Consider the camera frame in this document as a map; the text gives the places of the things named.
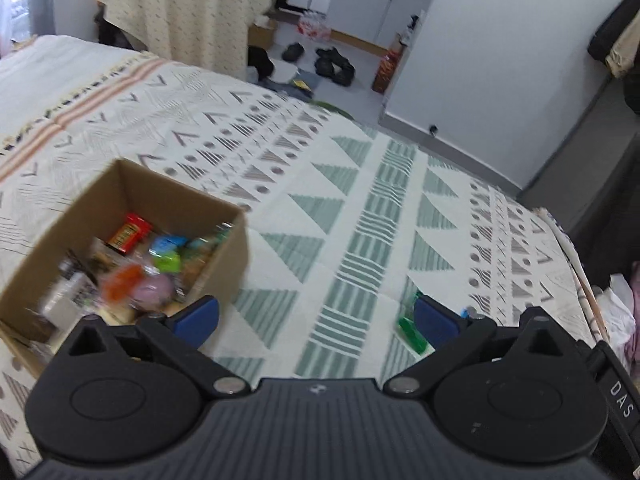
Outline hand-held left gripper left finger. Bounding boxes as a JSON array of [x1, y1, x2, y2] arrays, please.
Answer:
[[65, 296, 249, 401]]

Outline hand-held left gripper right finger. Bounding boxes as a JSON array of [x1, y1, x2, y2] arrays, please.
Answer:
[[382, 294, 581, 400]]

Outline green stick snack packet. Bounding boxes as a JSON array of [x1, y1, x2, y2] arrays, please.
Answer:
[[396, 290, 430, 356]]

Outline purple snack packet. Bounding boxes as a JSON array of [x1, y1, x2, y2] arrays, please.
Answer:
[[132, 276, 176, 311]]

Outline clear biscuit snack packet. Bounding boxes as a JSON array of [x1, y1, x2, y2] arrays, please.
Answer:
[[180, 237, 221, 286]]

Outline bright green snack packet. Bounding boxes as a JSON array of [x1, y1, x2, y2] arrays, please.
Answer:
[[152, 252, 182, 275]]

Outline blue snack packet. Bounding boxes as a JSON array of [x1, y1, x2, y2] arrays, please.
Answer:
[[149, 234, 188, 258]]

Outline orange snack packet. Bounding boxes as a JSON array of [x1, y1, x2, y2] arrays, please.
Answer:
[[100, 265, 148, 303]]

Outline red snack packet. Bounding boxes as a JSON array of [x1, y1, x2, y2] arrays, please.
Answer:
[[106, 212, 153, 256]]

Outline black snack packet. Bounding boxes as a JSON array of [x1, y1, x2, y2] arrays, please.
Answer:
[[57, 249, 101, 306]]

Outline printed blanket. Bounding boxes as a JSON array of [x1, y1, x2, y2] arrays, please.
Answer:
[[0, 52, 608, 476]]

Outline blue denim cloth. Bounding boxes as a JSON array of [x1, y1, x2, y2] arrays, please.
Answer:
[[262, 72, 321, 101]]

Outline black bag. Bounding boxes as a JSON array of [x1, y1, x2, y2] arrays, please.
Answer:
[[247, 46, 276, 83]]

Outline white bed sheet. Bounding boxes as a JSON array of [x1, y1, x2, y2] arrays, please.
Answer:
[[0, 35, 151, 138]]

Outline small cardboard box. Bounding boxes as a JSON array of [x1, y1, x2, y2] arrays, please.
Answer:
[[248, 17, 278, 51]]

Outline table with dotted tablecloth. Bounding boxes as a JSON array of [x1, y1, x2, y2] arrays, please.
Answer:
[[87, 0, 277, 81]]

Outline red and white plastic bag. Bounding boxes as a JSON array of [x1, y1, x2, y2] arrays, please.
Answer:
[[298, 10, 333, 42]]

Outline grey kitchen cabinet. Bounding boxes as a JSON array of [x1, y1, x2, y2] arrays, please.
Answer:
[[327, 0, 436, 51]]

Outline hanging clothes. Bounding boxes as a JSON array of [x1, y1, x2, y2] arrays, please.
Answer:
[[587, 0, 640, 116]]

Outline window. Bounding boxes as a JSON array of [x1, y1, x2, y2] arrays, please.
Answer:
[[0, 0, 56, 58]]

